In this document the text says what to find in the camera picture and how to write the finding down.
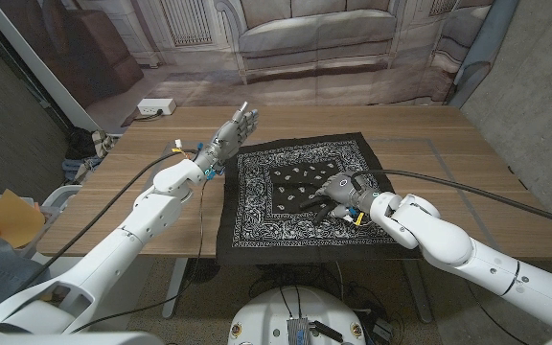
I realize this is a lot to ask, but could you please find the black plug on torso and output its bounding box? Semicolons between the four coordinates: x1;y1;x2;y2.
311;320;344;344

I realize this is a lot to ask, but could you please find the black paisley bandana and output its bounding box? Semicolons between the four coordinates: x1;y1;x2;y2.
216;131;424;267

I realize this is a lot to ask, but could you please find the white slanted beam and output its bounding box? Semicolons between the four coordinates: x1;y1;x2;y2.
0;0;114;133

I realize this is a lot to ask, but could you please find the thin black wire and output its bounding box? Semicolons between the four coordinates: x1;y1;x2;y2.
69;179;210;334

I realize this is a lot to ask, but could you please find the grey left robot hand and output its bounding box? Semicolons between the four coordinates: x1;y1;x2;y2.
203;101;260;167

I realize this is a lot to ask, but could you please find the silver finned electronics box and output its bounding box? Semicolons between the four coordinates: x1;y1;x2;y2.
287;315;311;345

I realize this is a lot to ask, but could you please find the yellow paper envelope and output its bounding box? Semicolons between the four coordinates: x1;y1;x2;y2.
0;188;46;249

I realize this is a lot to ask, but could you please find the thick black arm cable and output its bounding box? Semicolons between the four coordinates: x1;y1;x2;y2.
350;168;552;231
14;149;200;296

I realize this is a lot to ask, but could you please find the black bag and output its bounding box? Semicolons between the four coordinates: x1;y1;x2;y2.
64;126;98;162

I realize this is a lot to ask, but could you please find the white power strip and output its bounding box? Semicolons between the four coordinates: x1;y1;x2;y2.
136;98;177;116

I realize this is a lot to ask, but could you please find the white plastic bin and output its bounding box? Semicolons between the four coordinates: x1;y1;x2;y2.
0;184;83;229

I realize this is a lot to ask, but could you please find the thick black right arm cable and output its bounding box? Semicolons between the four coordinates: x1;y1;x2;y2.
350;168;552;231

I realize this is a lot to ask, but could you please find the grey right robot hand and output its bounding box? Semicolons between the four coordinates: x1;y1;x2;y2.
313;171;378;219

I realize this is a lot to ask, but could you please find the blue cloth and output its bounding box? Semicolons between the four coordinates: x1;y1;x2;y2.
61;156;104;182

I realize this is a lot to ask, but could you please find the printed sofa room backdrop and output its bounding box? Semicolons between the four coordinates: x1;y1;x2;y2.
0;0;497;130

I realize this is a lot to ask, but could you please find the plaid cloth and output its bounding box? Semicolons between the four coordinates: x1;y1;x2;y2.
73;126;127;183

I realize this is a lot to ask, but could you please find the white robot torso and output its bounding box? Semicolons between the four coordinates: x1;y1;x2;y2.
227;286;367;345

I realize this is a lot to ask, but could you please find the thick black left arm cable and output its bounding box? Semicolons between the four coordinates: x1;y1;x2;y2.
14;149;200;296

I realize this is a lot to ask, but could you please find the blue-grey rolled backdrop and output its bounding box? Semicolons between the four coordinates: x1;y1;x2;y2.
448;0;520;109

